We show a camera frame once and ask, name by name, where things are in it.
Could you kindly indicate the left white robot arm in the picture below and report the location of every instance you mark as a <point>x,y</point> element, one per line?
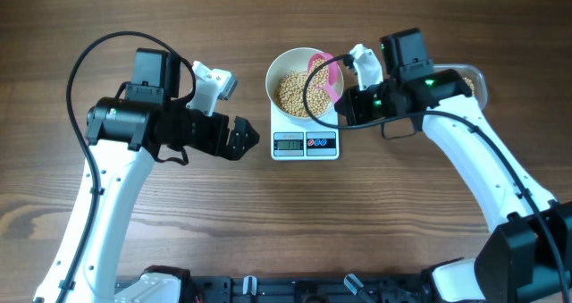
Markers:
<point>124,136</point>

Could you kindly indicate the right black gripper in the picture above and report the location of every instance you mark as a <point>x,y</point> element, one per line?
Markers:
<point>355,111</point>

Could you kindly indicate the pink plastic scoop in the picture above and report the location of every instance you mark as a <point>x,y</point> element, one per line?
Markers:
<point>326,77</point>

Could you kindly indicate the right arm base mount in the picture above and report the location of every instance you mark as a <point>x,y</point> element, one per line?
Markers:
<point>453,281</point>

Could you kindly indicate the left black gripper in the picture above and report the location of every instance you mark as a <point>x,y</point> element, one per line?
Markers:
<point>235,149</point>

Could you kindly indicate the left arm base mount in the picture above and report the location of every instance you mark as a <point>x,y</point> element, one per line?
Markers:
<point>160,284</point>

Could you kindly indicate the white bowl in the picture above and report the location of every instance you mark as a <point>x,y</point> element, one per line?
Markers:
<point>296,60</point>

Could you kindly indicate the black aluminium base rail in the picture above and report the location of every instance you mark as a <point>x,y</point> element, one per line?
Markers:
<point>398,288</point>

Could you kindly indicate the clear plastic container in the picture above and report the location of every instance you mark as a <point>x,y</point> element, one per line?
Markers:
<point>473,77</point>

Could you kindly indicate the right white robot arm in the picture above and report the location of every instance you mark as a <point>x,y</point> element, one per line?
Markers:
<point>528,254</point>

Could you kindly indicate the white digital kitchen scale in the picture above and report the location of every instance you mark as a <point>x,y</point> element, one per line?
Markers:
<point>297,139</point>

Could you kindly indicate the soybeans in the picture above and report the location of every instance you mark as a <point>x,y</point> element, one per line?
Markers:
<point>289,96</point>

